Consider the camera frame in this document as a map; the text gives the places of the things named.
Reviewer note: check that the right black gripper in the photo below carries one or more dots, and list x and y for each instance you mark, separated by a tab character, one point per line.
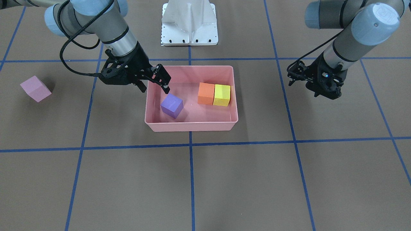
140	60

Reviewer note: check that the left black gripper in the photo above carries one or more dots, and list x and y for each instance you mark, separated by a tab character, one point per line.
315	70

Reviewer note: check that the purple foam block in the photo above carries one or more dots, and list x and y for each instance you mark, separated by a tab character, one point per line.
172	106

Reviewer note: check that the orange foam block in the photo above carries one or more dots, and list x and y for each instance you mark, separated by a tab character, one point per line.
205	93

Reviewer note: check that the yellow foam block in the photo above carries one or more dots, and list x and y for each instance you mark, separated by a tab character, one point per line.
222	95

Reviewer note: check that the pink foam block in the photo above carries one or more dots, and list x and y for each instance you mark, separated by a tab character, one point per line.
35	88

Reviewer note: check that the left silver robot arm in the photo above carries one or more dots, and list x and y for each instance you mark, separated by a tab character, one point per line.
364	24

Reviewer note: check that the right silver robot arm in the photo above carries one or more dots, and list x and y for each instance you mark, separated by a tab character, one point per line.
71	18

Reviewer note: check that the pink plastic bin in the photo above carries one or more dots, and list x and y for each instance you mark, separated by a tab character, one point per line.
194	117

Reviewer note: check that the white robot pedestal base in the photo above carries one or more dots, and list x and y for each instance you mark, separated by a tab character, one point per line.
189	23

